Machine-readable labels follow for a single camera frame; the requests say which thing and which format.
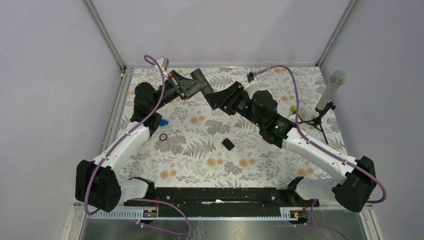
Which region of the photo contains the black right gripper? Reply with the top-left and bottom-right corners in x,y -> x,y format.
205,81 -> 265,128

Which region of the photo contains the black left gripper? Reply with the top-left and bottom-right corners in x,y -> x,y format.
151,70 -> 207,112

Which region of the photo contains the black remote control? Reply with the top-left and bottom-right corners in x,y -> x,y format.
190,68 -> 214,96

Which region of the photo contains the black remote battery cover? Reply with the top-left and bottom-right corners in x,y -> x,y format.
221,138 -> 235,151

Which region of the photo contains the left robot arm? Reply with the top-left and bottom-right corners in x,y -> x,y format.
75,69 -> 213,215

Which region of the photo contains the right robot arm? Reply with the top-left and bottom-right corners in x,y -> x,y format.
205,81 -> 377,213

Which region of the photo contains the blue plastic piece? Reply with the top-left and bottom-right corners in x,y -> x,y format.
159,119 -> 169,127

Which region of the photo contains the brown poker chip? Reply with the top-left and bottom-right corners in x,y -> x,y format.
159,133 -> 168,141

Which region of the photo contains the green purple toy brick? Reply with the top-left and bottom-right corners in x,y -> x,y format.
289,105 -> 304,122

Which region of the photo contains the black microphone tripod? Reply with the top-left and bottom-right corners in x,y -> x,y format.
300,101 -> 336,144

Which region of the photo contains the silver microphone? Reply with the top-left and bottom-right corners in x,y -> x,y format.
315,70 -> 347,112

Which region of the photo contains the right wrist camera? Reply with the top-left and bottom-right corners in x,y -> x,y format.
244,71 -> 259,95

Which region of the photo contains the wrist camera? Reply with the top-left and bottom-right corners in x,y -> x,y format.
157,56 -> 169,71
244,71 -> 259,95

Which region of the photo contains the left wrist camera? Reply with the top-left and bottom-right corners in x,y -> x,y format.
157,56 -> 169,71

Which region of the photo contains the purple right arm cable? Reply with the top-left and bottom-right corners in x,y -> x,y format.
253,64 -> 388,240

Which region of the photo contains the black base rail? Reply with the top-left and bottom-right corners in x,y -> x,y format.
124,187 -> 313,214

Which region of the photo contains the white cable duct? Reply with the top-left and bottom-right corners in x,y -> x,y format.
89,207 -> 299,221

